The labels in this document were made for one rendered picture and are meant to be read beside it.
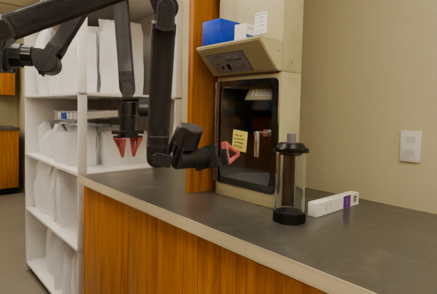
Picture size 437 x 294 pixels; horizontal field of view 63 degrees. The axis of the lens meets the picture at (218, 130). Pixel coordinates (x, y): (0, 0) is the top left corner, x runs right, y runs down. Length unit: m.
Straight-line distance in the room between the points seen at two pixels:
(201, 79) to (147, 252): 0.70
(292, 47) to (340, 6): 0.44
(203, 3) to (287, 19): 0.39
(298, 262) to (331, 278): 0.08
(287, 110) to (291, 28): 0.28
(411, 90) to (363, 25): 0.33
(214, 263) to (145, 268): 0.41
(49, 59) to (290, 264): 1.01
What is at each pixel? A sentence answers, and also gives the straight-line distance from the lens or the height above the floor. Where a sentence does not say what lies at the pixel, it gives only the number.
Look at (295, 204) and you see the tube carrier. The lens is 1.09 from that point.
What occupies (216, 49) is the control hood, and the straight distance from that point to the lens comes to 1.30.
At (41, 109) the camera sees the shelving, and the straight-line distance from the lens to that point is 3.10.
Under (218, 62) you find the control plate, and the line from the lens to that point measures 1.34.
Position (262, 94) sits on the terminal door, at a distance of 1.25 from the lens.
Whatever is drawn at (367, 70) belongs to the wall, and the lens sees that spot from 1.54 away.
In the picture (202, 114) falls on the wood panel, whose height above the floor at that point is 1.26.
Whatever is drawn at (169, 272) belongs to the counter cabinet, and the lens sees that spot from 1.33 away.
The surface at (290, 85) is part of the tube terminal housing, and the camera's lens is 1.25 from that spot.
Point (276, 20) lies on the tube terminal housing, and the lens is 1.27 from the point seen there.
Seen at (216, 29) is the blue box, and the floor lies 1.56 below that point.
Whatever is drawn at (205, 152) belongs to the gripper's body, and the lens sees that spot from 1.02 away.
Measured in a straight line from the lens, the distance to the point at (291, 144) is 1.07.
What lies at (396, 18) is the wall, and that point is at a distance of 1.54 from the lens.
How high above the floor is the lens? 1.27
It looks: 3 degrees down
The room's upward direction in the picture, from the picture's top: 1 degrees clockwise
